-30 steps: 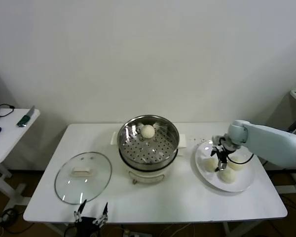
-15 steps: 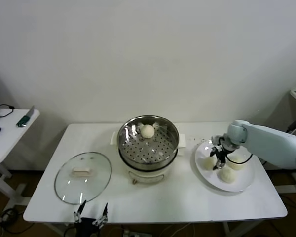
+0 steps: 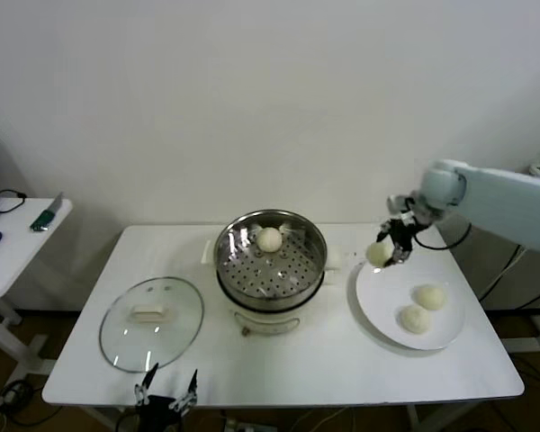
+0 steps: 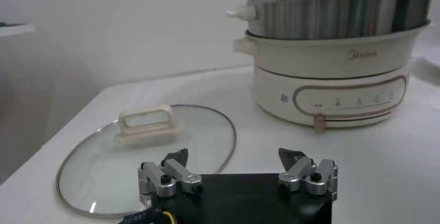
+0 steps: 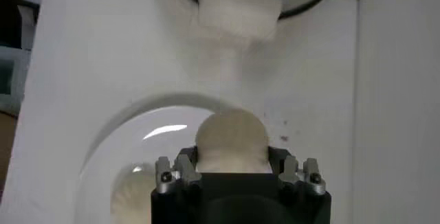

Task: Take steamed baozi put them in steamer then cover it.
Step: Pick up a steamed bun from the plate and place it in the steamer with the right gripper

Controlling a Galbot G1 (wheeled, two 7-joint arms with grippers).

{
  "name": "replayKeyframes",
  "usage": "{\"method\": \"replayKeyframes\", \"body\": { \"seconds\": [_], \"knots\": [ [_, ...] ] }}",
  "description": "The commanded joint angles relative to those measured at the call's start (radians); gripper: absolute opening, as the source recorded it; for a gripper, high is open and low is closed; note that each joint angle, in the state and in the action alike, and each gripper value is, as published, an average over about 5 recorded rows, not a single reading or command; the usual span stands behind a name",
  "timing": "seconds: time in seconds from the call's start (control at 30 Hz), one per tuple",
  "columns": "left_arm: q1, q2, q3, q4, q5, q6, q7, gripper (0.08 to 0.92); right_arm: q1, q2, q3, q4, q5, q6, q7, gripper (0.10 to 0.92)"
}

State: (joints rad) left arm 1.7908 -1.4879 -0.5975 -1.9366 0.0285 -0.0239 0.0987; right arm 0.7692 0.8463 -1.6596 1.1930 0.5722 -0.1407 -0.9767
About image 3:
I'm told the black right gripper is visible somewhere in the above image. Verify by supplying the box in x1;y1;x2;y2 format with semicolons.
375;214;422;270

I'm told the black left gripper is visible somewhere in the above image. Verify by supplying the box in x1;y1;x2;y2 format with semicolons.
133;362;200;432

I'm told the white steamed baozi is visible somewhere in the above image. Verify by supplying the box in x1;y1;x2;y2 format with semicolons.
365;241;395;267
396;304;432;336
256;227;284;253
414;283;446;311

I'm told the glass lid with beige handle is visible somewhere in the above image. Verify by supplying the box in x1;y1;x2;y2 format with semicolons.
98;276;206;374

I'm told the perforated steel steamer basket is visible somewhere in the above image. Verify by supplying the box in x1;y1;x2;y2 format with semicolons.
201;209;342;311

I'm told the large white plate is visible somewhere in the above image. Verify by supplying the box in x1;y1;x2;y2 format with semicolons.
351;258;467;352

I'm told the floor power strip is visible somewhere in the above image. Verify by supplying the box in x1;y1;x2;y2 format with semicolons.
0;382;33;411

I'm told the small white side table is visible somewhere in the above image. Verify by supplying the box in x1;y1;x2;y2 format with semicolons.
0;197;75;377

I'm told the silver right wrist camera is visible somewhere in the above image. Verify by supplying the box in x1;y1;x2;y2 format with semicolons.
385;193;416;213

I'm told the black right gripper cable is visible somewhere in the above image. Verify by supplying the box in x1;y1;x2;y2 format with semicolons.
413;222;473;251

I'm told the white power cable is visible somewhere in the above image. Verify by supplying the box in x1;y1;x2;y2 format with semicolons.
476;245;530;301

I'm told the green handled knife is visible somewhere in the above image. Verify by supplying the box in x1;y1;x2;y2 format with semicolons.
30;192;65;233

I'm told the thin black looped cable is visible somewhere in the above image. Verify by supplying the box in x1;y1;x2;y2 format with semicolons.
0;188;28;215

